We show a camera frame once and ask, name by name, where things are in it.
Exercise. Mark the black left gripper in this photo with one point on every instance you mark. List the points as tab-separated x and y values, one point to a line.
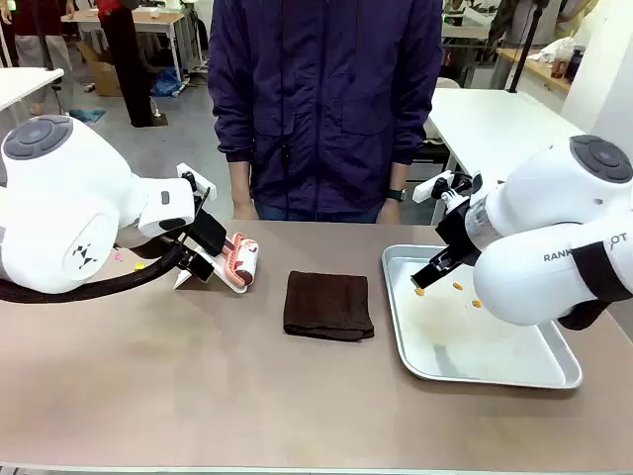
210	232

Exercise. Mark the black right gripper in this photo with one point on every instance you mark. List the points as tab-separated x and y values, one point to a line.
460	232

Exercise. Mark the dark brown cloth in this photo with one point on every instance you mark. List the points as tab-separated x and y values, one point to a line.
327	306

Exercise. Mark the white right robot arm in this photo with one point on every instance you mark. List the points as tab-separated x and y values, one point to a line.
544	237

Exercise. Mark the person's right forearm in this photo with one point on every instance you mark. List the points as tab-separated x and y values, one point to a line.
240	179

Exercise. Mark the person's left forearm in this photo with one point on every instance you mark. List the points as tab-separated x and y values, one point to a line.
399	175

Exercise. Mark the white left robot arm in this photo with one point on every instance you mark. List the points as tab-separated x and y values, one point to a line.
64	198

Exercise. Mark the person's left hand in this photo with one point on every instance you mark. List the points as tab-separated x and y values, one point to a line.
389	212

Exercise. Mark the person's right hand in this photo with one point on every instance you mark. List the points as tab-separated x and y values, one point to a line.
244	208

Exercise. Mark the white lint roller holder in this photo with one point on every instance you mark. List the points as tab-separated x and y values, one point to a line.
225	283

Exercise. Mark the silver metal tray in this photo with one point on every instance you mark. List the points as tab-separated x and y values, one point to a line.
470	341

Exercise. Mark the black wrist watch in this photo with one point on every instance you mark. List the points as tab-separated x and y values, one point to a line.
396	194

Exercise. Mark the blue jeans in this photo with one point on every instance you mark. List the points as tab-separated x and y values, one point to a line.
316	214

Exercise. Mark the large white table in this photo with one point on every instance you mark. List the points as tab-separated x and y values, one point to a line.
484	128

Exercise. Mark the teal cloth on floor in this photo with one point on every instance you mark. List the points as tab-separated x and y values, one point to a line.
88	115

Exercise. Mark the blue plastic bag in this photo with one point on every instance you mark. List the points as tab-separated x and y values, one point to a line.
165	83

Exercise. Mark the person in purple jacket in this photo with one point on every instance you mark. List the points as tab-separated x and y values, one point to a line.
324	104

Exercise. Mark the cardboard box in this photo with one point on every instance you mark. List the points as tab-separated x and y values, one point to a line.
106	79

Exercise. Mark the bystander in black trousers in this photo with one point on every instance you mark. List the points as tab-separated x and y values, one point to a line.
131	64

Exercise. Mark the wooden top counter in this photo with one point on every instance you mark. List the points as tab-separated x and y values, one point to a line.
536	74

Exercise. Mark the white desk with green light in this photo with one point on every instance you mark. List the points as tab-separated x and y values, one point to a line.
465	32

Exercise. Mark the black tripod pole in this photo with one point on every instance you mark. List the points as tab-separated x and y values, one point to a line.
524	47

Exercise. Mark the wooden top desk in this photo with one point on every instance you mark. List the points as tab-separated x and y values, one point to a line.
148	20

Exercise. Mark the white side table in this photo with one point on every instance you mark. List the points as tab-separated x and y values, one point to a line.
22	84

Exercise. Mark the dark bottle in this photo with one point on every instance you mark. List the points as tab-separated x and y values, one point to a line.
574	63

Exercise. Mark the clear plastic bag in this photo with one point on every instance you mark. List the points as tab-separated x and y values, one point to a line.
554	49

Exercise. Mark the bystander in grey trousers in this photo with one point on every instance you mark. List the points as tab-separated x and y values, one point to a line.
44	54

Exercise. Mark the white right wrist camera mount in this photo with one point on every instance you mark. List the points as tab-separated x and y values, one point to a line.
435	187

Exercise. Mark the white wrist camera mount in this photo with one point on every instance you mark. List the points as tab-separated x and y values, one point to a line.
197	180
435	187

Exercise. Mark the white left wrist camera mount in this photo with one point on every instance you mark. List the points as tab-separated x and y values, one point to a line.
197	180

